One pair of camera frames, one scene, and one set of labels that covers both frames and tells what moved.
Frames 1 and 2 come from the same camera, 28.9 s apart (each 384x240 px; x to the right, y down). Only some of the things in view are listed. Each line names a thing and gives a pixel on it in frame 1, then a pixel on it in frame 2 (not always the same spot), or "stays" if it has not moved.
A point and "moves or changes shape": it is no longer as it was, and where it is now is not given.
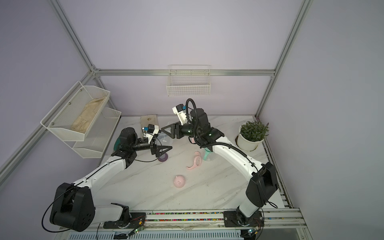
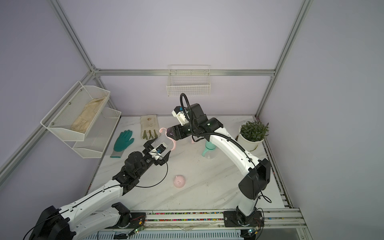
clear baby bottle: x=163 y=139 stays
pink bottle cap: x=179 y=181 stays
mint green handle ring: x=207 y=150 moves or changes shape
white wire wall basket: x=188 y=80 stays
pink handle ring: x=197 y=161 to x=168 y=138
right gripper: x=177 y=127 stays
